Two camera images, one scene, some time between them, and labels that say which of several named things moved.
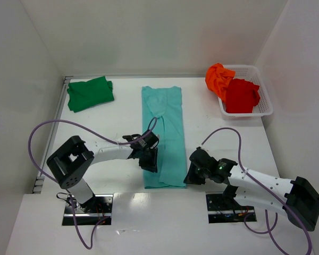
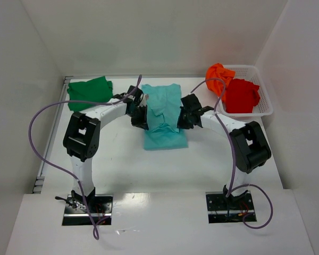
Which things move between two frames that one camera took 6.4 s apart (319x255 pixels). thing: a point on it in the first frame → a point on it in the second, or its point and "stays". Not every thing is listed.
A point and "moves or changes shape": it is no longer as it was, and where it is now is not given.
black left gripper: x=149 y=160 → x=140 y=117
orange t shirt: x=217 y=78 stays
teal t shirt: x=166 y=104 moves or changes shape
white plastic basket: x=264 y=107 stays
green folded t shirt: x=84 y=95 stays
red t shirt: x=241 y=96 stays
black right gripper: x=192 y=172 → x=186 y=118
